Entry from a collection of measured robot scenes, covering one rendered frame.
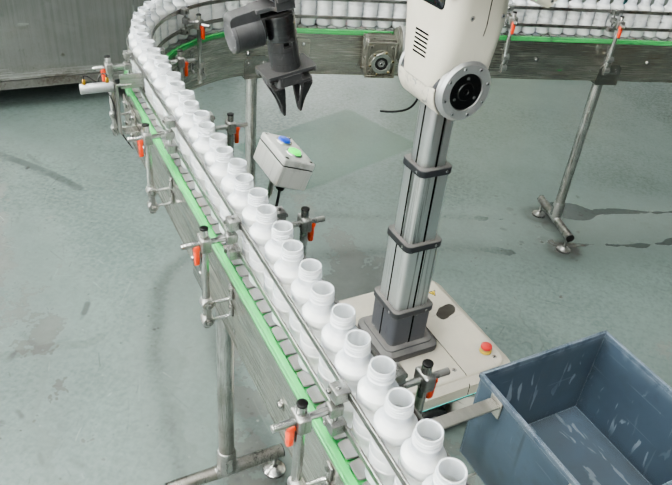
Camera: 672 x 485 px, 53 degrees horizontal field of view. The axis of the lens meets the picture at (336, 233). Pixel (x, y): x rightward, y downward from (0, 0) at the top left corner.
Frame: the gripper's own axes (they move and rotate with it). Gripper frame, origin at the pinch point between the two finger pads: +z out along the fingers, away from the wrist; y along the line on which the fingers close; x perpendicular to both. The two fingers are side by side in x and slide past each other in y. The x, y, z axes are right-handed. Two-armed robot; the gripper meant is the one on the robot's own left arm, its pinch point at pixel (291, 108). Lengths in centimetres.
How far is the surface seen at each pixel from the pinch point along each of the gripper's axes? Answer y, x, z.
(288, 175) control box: -0.6, 5.6, 19.2
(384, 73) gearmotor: 75, 97, 55
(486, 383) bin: 11, -52, 35
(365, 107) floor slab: 139, 240, 157
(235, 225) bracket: -18.7, -12.7, 12.8
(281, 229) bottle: -12.8, -21.8, 10.0
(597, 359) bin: 40, -52, 46
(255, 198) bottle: -13.9, -12.8, 8.4
